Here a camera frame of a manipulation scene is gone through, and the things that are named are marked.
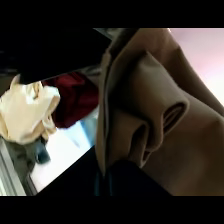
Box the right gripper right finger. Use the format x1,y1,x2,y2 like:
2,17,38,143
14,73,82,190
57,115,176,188
105,159,173,197

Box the brown shirt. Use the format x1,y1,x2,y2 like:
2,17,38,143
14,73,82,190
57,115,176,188
94,28,224,197

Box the grey-green garment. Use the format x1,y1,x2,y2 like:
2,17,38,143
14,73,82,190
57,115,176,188
2,134,52,183

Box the cream garment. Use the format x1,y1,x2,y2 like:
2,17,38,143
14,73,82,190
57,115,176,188
0,74,62,146

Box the red garment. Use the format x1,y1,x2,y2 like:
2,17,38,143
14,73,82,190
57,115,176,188
42,71,100,130

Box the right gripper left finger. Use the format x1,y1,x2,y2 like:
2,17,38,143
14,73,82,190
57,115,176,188
35,145,102,197

